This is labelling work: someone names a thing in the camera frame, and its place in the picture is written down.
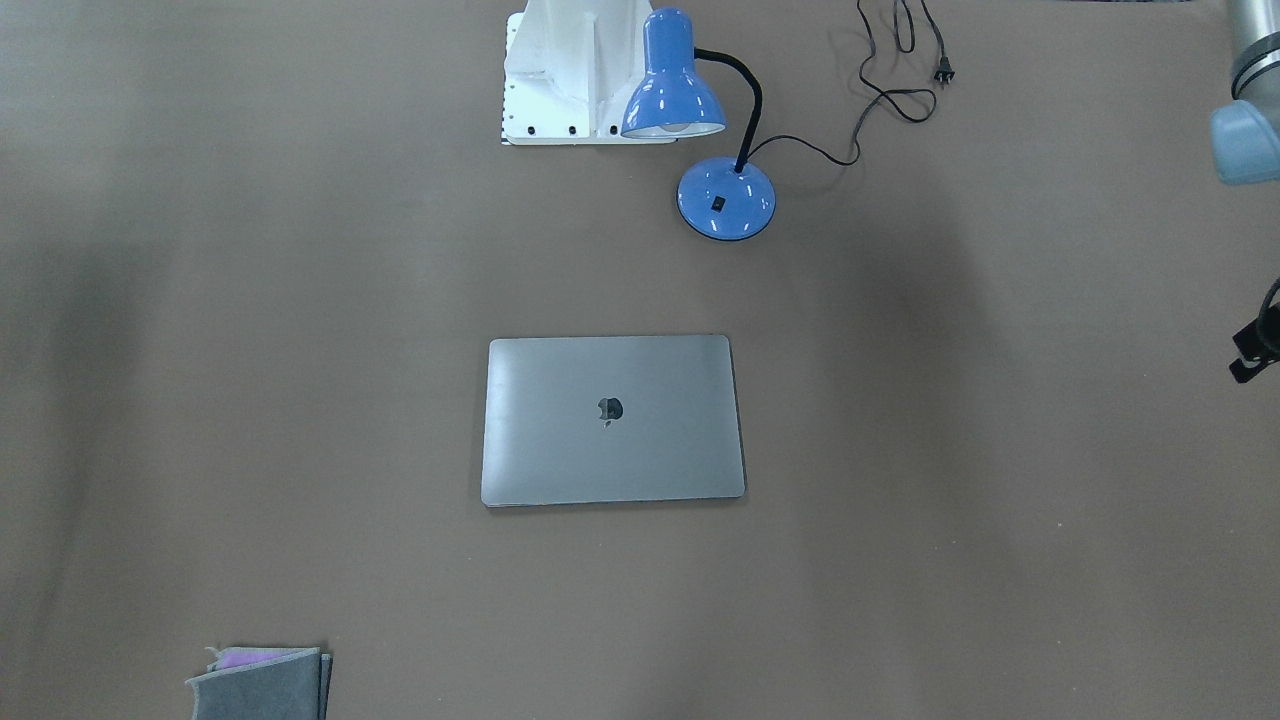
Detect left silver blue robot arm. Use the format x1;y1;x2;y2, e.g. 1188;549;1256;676
1210;1;1279;384

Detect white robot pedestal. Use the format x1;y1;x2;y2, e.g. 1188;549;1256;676
500;1;655;146

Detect blue desk lamp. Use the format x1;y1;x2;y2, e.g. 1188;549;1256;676
620;6;777;243

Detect grey laptop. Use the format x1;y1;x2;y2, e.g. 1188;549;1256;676
480;334;748;509

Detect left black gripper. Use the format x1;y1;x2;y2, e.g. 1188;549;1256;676
1228;281;1279;384

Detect grey folded cloths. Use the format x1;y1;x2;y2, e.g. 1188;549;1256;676
186;646;333;719

